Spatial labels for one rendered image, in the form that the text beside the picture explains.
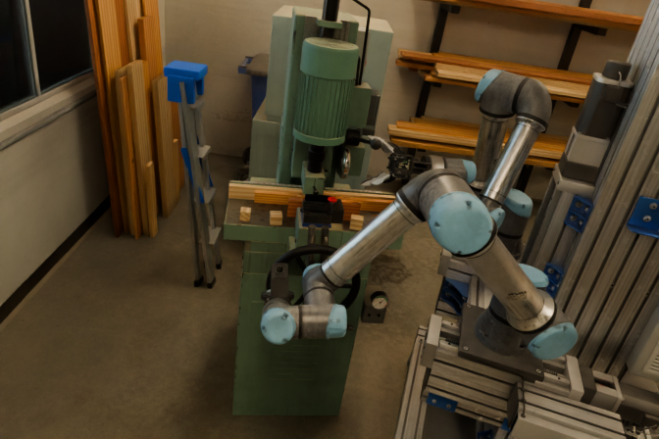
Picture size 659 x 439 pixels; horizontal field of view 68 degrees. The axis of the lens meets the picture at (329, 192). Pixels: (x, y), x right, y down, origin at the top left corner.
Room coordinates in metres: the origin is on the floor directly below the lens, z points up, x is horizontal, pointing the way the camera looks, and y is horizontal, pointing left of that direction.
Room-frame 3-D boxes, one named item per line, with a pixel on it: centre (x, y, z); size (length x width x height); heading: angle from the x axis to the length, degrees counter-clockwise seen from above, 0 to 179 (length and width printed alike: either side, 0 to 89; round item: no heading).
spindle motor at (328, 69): (1.54, 0.06, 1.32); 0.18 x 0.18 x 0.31
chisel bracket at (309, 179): (1.56, 0.06, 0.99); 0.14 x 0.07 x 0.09; 10
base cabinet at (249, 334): (1.66, 0.09, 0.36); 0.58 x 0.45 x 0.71; 10
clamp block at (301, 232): (1.35, 0.02, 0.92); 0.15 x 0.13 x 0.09; 100
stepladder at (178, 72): (2.21, 0.68, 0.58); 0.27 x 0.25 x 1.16; 93
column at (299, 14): (1.83, 0.12, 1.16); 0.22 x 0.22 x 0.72; 10
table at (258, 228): (1.44, 0.03, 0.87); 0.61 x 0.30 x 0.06; 100
